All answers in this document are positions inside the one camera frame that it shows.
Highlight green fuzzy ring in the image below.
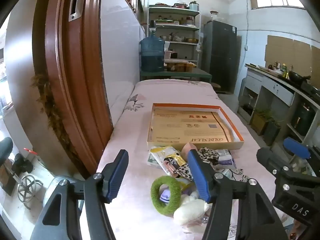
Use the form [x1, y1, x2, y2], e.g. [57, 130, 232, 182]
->
[151, 176, 182, 215]

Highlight cardboard wall sheets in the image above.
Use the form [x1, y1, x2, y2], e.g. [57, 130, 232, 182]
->
[265, 35, 320, 85]

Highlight yellow planter box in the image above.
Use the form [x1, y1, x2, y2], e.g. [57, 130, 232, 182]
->
[250, 110, 269, 135]

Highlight white metal shelf rack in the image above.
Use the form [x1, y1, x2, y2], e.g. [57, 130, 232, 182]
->
[147, 4, 202, 68]

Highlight white plush toy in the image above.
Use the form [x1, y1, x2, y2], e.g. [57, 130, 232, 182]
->
[173, 195, 209, 225]

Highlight dried herb bundle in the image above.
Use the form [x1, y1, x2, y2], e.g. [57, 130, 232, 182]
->
[31, 74, 75, 155]

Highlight orange rimmed cardboard box lid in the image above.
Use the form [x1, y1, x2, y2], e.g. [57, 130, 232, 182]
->
[147, 103, 244, 150]

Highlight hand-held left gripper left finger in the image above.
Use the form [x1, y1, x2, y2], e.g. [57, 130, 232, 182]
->
[30, 149, 129, 240]

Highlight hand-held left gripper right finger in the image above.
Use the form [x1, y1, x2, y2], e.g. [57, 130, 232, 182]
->
[187, 149, 288, 240]

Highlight pink soft pad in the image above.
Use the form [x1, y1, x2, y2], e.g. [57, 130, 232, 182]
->
[181, 142, 198, 160]

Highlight black gas stove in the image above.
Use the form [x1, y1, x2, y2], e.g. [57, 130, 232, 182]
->
[300, 81, 320, 98]

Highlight row of condiment bottles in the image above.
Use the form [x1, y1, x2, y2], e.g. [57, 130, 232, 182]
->
[272, 61, 288, 77]

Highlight dark green planter box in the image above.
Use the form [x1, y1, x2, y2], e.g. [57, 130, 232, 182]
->
[264, 120, 282, 145]

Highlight group of food jars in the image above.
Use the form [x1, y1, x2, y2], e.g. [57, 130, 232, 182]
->
[165, 59, 197, 72]

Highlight green low table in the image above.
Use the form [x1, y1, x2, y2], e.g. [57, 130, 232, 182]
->
[140, 67, 212, 83]

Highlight leopard print scarf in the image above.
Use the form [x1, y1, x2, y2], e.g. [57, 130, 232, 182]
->
[175, 148, 220, 180]

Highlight yellow white face packet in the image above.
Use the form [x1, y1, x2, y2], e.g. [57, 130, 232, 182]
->
[149, 146, 182, 178]

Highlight grey refrigerator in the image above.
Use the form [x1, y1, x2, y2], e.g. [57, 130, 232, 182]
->
[201, 20, 237, 93]

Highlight pale green packet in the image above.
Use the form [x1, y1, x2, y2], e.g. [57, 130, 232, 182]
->
[147, 154, 160, 168]

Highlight blue water jug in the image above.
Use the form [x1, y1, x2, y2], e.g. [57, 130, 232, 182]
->
[140, 36, 165, 72]

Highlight black wok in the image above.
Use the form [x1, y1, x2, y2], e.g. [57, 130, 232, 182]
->
[289, 70, 312, 82]

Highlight dark green cooking pot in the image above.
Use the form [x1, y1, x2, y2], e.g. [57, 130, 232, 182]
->
[291, 102, 315, 135]

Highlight purple soft cloth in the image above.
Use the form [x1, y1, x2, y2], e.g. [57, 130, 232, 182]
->
[160, 189, 172, 203]

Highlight metal door lock plate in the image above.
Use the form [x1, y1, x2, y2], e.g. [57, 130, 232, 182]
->
[68, 0, 82, 22]

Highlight grey kitchen counter cabinet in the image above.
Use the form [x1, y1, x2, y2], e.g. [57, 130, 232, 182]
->
[237, 64, 320, 145]

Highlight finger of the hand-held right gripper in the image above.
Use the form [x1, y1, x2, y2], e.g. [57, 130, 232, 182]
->
[283, 137, 311, 159]
[257, 147, 290, 178]

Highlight brown wooden door frame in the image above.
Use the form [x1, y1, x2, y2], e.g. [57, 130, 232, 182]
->
[32, 0, 114, 178]

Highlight white purple packet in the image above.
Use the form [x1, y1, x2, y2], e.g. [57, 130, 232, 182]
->
[215, 149, 237, 169]

